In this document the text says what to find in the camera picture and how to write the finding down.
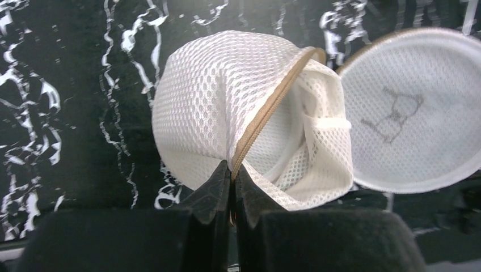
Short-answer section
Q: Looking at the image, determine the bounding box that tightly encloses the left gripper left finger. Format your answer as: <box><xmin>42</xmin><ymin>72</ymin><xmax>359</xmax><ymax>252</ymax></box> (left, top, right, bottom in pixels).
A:
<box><xmin>15</xmin><ymin>161</ymin><xmax>231</xmax><ymax>271</ymax></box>

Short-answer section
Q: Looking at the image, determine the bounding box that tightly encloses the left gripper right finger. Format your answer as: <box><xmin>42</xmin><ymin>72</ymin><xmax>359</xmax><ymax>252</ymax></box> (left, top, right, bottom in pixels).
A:
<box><xmin>233</xmin><ymin>168</ymin><xmax>426</xmax><ymax>271</ymax></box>

